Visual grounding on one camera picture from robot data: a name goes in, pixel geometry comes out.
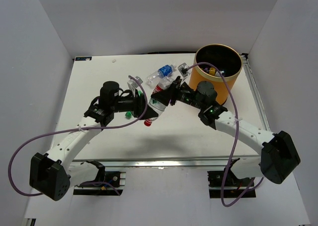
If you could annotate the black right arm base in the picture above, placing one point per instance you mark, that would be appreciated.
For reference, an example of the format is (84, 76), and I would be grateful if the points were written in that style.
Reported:
(233, 185)

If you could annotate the clear bottle blue label white cap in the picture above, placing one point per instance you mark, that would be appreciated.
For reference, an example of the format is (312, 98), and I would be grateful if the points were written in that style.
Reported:
(165, 71)

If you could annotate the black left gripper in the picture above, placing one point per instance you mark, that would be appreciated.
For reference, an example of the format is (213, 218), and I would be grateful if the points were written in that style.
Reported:
(138, 104)

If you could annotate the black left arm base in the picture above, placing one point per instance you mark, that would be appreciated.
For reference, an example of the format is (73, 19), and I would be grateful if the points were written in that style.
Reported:
(104, 181)

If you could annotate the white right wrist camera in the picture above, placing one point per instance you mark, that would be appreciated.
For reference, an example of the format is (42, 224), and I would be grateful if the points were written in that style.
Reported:
(184, 70)

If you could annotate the orange cylindrical bin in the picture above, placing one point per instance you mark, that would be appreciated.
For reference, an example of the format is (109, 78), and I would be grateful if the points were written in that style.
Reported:
(218, 64)

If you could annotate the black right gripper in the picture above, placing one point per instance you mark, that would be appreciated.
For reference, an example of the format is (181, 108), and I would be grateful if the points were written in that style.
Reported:
(165, 95)

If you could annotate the clear bottle red label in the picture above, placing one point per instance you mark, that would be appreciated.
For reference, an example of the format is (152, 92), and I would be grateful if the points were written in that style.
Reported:
(158, 107)

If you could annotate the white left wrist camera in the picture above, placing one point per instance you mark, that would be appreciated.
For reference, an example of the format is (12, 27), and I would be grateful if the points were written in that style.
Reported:
(133, 84)

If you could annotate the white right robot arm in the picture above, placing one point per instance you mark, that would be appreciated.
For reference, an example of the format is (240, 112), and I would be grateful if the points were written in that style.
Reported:
(277, 155)

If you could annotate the clear bottle orange label yellow cap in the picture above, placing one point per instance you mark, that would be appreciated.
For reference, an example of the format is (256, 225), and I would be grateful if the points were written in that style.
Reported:
(212, 71)

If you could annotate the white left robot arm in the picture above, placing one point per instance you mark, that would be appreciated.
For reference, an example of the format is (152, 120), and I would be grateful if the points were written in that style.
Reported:
(52, 173)

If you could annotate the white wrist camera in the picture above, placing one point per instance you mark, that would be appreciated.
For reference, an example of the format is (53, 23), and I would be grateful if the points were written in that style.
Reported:
(133, 84)
(184, 70)

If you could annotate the aluminium table frame rail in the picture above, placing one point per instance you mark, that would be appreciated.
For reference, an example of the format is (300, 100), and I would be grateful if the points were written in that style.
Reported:
(200, 162)

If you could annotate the green plastic bottle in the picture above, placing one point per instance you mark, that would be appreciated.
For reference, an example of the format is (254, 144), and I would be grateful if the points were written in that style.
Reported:
(129, 115)

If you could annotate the blue sticker on table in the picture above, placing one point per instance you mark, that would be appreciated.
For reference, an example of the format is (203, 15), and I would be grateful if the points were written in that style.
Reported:
(83, 58)

